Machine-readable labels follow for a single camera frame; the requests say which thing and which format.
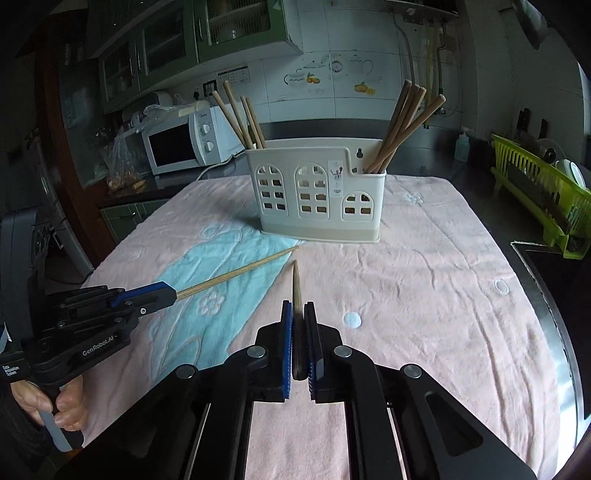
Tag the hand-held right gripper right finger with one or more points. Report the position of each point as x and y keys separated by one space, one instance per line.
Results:
x=316 y=374

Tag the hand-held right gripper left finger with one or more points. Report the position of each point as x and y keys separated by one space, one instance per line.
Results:
x=287 y=350

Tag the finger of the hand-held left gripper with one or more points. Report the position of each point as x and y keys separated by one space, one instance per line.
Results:
x=143 y=293
x=147 y=309

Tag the beige plastic chopstick holder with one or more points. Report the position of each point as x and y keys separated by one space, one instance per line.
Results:
x=318 y=226

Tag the person's left hand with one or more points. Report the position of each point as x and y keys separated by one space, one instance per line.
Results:
x=71 y=406

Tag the green base cabinet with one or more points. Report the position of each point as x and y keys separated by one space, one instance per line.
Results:
x=129 y=217

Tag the clear plastic bag of food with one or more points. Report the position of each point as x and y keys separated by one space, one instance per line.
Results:
x=124 y=170

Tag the pink floral towel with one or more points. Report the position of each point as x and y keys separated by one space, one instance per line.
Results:
x=438 y=300

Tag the white microwave oven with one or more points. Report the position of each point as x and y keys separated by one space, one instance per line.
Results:
x=168 y=145

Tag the black glass stovetop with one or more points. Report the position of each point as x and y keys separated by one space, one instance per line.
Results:
x=554 y=267

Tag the clear soap dispenser bottle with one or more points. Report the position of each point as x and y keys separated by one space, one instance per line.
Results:
x=463 y=147

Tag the green plastic dish rack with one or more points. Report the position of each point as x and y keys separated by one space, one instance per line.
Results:
x=521 y=161

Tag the white bowl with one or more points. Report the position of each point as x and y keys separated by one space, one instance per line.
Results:
x=570 y=171

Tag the wall socket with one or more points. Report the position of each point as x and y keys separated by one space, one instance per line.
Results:
x=210 y=86

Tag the green wall cabinet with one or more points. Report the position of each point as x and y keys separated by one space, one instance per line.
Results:
x=184 y=37

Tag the orange fruit wall sticker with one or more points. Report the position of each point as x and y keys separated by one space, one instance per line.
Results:
x=302 y=76
x=362 y=85

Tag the wall water heater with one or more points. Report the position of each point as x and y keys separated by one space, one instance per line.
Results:
x=425 y=8

